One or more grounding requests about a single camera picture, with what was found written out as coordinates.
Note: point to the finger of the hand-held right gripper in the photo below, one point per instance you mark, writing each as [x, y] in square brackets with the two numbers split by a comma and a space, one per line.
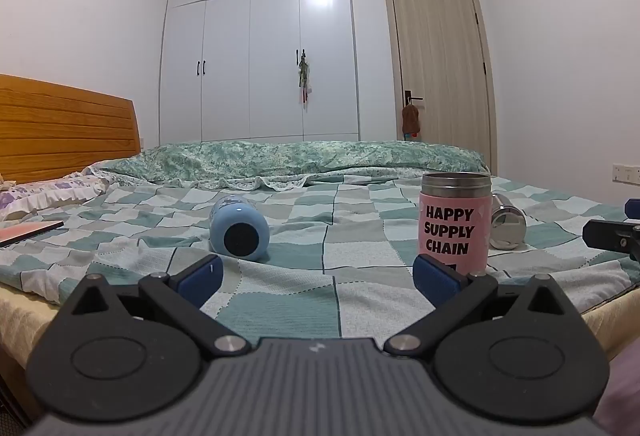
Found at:
[612, 236]
[633, 208]

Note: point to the hanging wardrobe ornament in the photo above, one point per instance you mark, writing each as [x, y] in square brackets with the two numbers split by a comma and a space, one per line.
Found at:
[304, 76]

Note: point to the checkered green bed sheet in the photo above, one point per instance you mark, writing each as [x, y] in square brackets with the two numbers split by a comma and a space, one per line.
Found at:
[350, 241]

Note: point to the light wooden door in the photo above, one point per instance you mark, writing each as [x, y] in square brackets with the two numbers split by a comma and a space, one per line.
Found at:
[440, 66]

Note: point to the red flat book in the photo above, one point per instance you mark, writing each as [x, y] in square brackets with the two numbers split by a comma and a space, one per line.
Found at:
[25, 232]

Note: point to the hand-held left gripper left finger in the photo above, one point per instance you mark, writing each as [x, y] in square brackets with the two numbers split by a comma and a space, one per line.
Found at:
[202, 280]

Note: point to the pink lettered cup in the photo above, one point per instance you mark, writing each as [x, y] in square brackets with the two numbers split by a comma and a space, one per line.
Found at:
[455, 228]

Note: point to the white wall socket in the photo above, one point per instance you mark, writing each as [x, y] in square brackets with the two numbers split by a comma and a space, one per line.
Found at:
[626, 173]

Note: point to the brown hanging bag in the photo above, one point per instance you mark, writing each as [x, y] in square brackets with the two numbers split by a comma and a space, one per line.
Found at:
[410, 121]

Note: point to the green floral quilt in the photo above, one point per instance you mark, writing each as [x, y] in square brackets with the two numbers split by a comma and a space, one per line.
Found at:
[300, 161]

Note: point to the silver steel cup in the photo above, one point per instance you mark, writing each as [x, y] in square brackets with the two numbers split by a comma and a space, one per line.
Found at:
[507, 223]

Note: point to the white wardrobe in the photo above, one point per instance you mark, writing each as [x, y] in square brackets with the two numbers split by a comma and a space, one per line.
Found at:
[250, 66]

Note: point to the wooden headboard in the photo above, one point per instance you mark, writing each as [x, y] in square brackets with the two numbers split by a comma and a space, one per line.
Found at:
[65, 131]

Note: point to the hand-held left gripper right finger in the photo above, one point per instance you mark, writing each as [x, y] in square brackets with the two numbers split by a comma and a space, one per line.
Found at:
[434, 280]

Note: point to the purple floral pillow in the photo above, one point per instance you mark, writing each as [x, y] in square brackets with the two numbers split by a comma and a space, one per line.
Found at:
[45, 193]

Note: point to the person's pink clothing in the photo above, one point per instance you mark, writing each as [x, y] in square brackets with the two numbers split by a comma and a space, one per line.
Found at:
[622, 396]

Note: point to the light blue bottle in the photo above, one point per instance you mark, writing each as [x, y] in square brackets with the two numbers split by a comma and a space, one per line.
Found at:
[240, 236]

